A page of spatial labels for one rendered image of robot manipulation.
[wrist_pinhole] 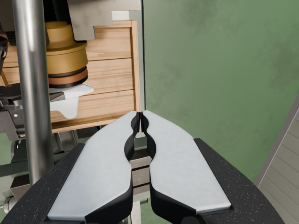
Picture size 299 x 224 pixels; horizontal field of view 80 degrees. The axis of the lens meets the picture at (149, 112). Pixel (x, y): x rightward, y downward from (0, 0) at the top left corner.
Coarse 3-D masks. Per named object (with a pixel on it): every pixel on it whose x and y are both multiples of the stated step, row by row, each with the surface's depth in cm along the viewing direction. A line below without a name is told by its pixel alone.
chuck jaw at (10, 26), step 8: (0, 0) 19; (8, 0) 20; (0, 8) 19; (8, 8) 20; (0, 16) 19; (8, 16) 20; (0, 24) 19; (8, 24) 20; (8, 32) 23; (8, 40) 24; (48, 40) 25
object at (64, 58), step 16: (48, 32) 25; (64, 32) 26; (48, 48) 27; (64, 48) 27; (80, 48) 28; (48, 64) 27; (64, 64) 27; (80, 64) 29; (48, 80) 29; (64, 80) 29; (80, 80) 31
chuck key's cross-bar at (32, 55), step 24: (24, 0) 8; (24, 24) 8; (24, 48) 8; (24, 72) 8; (24, 96) 9; (48, 96) 9; (24, 120) 9; (48, 120) 9; (48, 144) 9; (48, 168) 10
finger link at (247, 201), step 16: (208, 160) 8; (224, 160) 8; (224, 176) 7; (240, 176) 7; (224, 192) 7; (240, 192) 7; (256, 192) 7; (240, 208) 6; (256, 208) 6; (272, 208) 6
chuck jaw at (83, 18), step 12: (72, 0) 25; (84, 0) 26; (96, 0) 26; (108, 0) 26; (120, 0) 27; (132, 0) 27; (72, 12) 26; (84, 12) 26; (96, 12) 27; (108, 12) 27; (72, 24) 27; (84, 24) 27; (96, 24) 27; (108, 24) 28; (84, 36) 28
